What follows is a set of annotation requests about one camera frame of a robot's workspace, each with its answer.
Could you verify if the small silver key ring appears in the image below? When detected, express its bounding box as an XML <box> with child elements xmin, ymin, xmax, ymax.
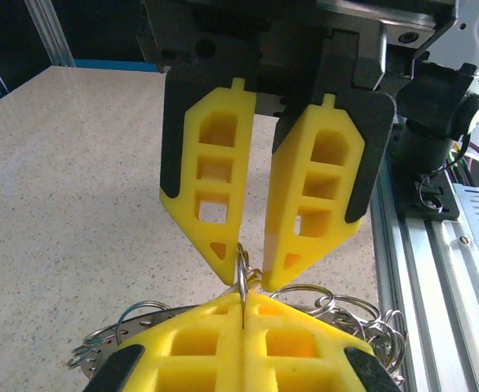
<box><xmin>66</xmin><ymin>346</ymin><xmax>101</xmax><ymax>369</ymax></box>
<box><xmin>82</xmin><ymin>329</ymin><xmax>117</xmax><ymax>348</ymax></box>
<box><xmin>375</xmin><ymin>309</ymin><xmax>408</xmax><ymax>375</ymax></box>

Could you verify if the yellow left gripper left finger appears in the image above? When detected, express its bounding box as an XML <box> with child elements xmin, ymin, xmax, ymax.
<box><xmin>82</xmin><ymin>292</ymin><xmax>246</xmax><ymax>392</ymax></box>

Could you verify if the large silver key ring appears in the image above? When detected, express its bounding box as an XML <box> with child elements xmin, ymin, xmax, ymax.
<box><xmin>269</xmin><ymin>284</ymin><xmax>335</xmax><ymax>305</ymax></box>
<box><xmin>115</xmin><ymin>301</ymin><xmax>171</xmax><ymax>352</ymax></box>
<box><xmin>314</xmin><ymin>294</ymin><xmax>381</xmax><ymax>327</ymax></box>

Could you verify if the large silver split ring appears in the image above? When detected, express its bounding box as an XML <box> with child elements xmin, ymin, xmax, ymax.
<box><xmin>234</xmin><ymin>241</ymin><xmax>251</xmax><ymax>331</ymax></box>

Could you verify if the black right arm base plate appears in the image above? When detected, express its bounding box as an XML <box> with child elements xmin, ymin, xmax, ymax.
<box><xmin>400</xmin><ymin>175</ymin><xmax>463</xmax><ymax>224</ymax></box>

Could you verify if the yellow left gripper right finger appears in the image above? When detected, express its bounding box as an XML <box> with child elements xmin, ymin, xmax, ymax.
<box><xmin>242</xmin><ymin>292</ymin><xmax>403</xmax><ymax>392</ymax></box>

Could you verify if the aluminium frame post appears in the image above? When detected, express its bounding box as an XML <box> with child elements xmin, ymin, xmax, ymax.
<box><xmin>24</xmin><ymin>0</ymin><xmax>77</xmax><ymax>69</ymax></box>

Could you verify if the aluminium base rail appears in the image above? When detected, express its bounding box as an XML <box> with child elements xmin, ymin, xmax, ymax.
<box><xmin>371</xmin><ymin>158</ymin><xmax>475</xmax><ymax>392</ymax></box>

